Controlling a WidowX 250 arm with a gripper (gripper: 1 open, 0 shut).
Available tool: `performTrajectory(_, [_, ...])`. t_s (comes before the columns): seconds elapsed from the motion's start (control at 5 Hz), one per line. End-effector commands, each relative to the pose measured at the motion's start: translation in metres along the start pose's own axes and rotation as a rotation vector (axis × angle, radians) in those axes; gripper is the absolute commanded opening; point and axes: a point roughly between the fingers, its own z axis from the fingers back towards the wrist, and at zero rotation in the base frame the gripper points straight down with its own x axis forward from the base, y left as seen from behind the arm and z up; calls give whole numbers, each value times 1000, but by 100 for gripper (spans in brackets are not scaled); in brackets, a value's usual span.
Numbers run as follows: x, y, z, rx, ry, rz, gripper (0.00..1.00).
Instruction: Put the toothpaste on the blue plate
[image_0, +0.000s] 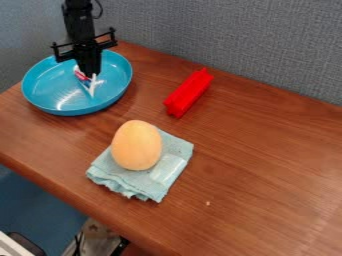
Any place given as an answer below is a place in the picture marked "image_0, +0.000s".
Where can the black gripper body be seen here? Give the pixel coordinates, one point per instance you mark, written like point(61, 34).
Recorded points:
point(81, 31)

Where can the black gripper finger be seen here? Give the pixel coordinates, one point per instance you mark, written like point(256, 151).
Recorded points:
point(89, 59)

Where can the white toothpaste tube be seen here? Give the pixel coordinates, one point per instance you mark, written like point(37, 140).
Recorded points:
point(90, 83)

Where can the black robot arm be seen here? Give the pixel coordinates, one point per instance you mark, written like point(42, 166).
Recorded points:
point(83, 45)

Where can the blue plate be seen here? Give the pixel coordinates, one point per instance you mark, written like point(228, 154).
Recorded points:
point(51, 88)

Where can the red plastic block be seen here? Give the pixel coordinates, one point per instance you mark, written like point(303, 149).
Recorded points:
point(188, 93)

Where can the orange egg-shaped sponge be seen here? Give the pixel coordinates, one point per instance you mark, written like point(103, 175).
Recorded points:
point(137, 145)

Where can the light blue folded cloth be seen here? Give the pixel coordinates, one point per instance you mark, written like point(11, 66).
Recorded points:
point(149, 184)

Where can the dark object at corner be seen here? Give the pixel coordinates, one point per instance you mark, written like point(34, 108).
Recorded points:
point(18, 245)

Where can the table leg frame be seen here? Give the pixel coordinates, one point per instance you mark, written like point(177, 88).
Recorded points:
point(97, 240)

